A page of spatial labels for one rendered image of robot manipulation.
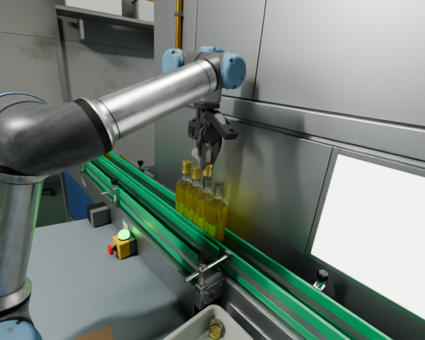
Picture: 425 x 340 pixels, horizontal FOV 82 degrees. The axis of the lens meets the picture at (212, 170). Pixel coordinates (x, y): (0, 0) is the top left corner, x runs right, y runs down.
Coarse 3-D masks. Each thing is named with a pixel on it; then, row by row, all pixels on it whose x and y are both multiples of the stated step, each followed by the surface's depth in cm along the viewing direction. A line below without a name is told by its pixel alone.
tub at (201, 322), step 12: (204, 312) 69; (216, 312) 71; (192, 324) 66; (204, 324) 70; (228, 324) 68; (168, 336) 62; (180, 336) 64; (192, 336) 67; (204, 336) 70; (228, 336) 68; (240, 336) 65
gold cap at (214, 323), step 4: (212, 320) 70; (216, 320) 71; (220, 320) 70; (212, 324) 71; (216, 324) 71; (220, 324) 70; (212, 328) 70; (216, 328) 71; (220, 328) 71; (212, 332) 68; (216, 332) 68; (220, 332) 69; (212, 336) 69; (216, 336) 68; (220, 336) 69
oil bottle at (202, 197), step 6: (198, 192) 84; (204, 192) 83; (210, 192) 84; (198, 198) 84; (204, 198) 82; (198, 204) 85; (204, 204) 83; (198, 210) 86; (204, 210) 84; (198, 216) 86; (204, 216) 84; (198, 222) 87; (204, 222) 85
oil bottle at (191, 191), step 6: (192, 186) 87; (198, 186) 88; (186, 192) 89; (192, 192) 86; (186, 198) 90; (192, 198) 87; (186, 204) 90; (192, 204) 88; (186, 210) 91; (192, 210) 88; (186, 216) 92; (192, 216) 89
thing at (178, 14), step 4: (180, 0) 96; (180, 4) 97; (176, 8) 97; (180, 8) 97; (176, 12) 98; (180, 12) 98; (176, 16) 98; (180, 16) 98; (176, 20) 99; (180, 20) 99; (176, 24) 99; (180, 24) 99; (176, 28) 100; (180, 28) 100; (176, 32) 100; (180, 32) 100; (176, 36) 101; (180, 36) 101; (176, 40) 101; (180, 40) 102; (176, 44) 102; (180, 44) 102; (176, 48) 102
